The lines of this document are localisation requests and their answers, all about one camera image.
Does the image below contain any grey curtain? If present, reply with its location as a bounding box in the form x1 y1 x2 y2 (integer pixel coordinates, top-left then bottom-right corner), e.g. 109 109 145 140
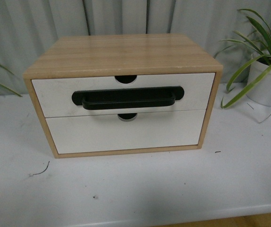
0 0 271 94

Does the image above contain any white drawer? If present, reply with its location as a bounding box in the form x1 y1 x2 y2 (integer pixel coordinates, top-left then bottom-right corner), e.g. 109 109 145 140
46 110 205 154
32 73 215 118

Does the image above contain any wooden drawer cabinet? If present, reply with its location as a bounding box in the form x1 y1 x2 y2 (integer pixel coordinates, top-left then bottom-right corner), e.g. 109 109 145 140
23 34 223 158

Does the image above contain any green spider plant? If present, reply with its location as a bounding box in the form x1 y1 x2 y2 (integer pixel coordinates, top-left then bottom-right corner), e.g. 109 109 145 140
213 9 271 123

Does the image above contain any black drawer handle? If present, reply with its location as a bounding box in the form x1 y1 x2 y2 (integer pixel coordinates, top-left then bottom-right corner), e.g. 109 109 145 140
72 86 185 110

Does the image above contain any white plant pot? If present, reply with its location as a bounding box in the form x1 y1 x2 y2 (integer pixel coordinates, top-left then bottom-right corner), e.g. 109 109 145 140
246 60 271 107

